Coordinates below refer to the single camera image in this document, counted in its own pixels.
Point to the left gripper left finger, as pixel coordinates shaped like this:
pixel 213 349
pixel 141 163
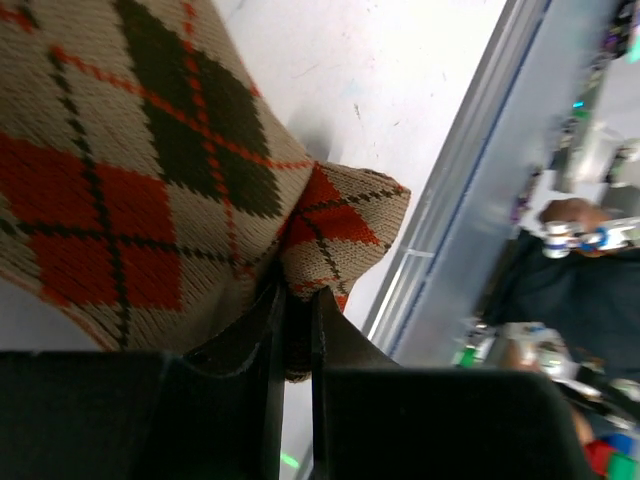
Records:
pixel 214 413

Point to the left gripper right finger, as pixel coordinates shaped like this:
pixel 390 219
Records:
pixel 374 419

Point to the beige orange argyle sock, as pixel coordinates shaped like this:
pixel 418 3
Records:
pixel 147 189

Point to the person in dark clothes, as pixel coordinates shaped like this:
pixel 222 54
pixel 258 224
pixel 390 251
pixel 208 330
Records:
pixel 591 299

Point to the aluminium frame rail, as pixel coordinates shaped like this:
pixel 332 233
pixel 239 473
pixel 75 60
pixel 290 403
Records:
pixel 519 100

